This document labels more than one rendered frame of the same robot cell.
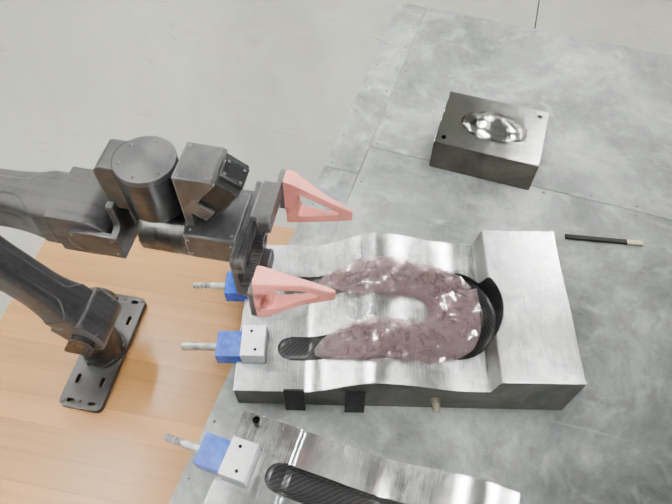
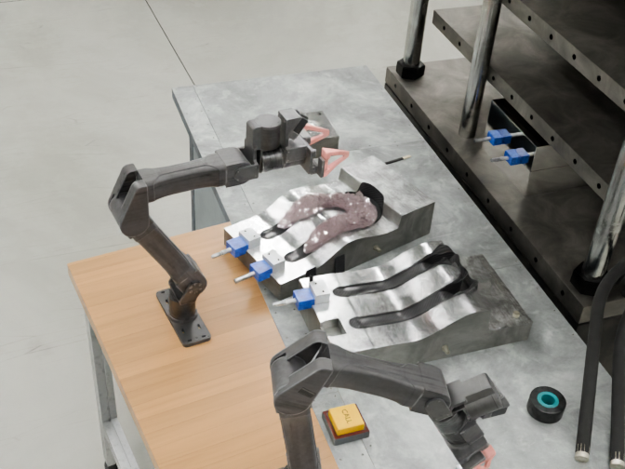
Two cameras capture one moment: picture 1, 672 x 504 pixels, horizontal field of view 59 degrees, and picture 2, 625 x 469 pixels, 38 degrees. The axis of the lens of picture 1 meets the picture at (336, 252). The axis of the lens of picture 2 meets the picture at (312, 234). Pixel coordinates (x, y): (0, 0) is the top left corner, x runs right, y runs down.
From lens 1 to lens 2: 166 cm
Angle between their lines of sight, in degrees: 32
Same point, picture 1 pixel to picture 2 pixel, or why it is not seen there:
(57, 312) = (187, 263)
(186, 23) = not seen: outside the picture
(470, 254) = (341, 183)
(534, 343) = (403, 197)
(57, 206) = (227, 162)
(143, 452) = (252, 341)
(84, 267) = (122, 290)
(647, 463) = (477, 234)
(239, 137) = (11, 275)
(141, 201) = (273, 137)
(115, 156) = (257, 123)
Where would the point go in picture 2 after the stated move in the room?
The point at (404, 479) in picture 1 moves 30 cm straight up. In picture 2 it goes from (392, 265) to (407, 165)
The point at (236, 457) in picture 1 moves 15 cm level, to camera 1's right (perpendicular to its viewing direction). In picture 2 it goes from (318, 287) to (366, 263)
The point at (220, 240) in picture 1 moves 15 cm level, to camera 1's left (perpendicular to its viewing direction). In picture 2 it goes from (301, 146) to (245, 167)
